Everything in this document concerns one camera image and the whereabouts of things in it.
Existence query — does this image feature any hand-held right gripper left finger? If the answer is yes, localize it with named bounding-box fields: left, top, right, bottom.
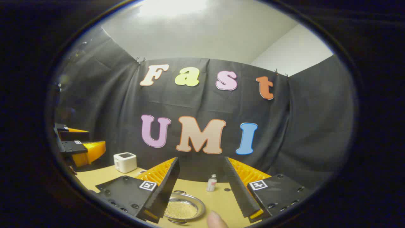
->
left=95, top=157, right=180, bottom=224

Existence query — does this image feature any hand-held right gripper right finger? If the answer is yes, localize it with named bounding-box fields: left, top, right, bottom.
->
left=224, top=157, right=314, bottom=223

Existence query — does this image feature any large pile of yellow soybeans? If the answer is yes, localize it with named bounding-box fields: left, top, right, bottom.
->
left=165, top=201, right=198, bottom=219

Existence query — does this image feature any stainless steel pot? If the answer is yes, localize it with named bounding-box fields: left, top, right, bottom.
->
left=164, top=190, right=206, bottom=224

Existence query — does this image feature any small white plastic bottle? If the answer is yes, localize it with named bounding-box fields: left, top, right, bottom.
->
left=206, top=174, right=218, bottom=193

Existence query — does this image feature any white toaster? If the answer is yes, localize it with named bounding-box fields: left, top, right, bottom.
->
left=113, top=152, right=138, bottom=174

